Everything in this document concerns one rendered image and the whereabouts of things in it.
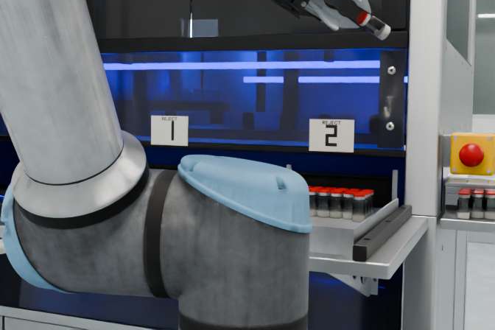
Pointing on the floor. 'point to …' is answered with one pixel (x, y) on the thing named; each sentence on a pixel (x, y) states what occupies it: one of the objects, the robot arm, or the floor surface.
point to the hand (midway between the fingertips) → (356, 12)
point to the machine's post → (424, 138)
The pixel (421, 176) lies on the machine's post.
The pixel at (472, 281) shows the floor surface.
